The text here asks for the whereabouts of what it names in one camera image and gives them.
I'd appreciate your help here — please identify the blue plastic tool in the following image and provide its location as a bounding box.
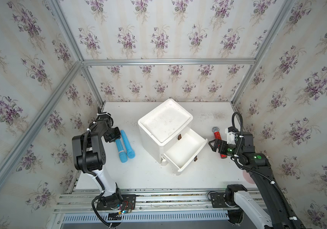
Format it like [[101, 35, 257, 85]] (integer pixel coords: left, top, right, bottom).
[[120, 130, 135, 159]]

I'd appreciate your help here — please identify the white drawer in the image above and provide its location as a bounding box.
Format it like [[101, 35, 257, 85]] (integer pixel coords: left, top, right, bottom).
[[162, 129, 208, 176]]

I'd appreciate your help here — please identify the white plastic drawer cabinet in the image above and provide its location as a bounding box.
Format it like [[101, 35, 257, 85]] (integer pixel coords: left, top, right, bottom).
[[138, 99, 193, 164]]

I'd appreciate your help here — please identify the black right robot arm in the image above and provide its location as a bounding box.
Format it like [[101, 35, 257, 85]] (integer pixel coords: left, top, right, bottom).
[[208, 112, 306, 229]]

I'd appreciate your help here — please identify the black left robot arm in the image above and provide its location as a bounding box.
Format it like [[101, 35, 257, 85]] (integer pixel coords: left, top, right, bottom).
[[72, 107, 123, 228]]

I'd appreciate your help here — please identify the pink pen cup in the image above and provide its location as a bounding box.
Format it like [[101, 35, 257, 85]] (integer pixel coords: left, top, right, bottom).
[[243, 170, 255, 185]]

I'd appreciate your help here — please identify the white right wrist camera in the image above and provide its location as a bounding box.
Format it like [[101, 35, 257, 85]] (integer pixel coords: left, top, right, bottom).
[[225, 127, 238, 145]]

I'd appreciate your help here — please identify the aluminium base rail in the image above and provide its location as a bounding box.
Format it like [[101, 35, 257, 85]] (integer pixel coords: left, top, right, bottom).
[[47, 189, 242, 229]]

